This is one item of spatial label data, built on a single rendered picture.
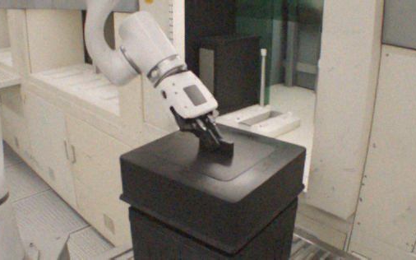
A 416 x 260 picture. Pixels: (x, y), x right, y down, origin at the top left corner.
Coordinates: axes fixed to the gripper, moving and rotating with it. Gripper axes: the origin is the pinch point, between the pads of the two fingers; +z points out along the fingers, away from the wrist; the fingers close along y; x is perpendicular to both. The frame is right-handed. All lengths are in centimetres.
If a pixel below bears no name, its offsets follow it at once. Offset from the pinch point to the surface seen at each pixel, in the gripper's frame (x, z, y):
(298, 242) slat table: 12.9, 32.3, 19.9
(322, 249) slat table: 8.2, 36.9, 20.5
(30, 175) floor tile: 233, -80, 61
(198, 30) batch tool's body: 32, -48, 66
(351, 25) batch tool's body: -30.5, -2.8, 20.9
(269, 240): 2.9, 23.7, 0.3
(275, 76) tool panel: 46, -22, 119
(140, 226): 18.6, 6.4, -13.7
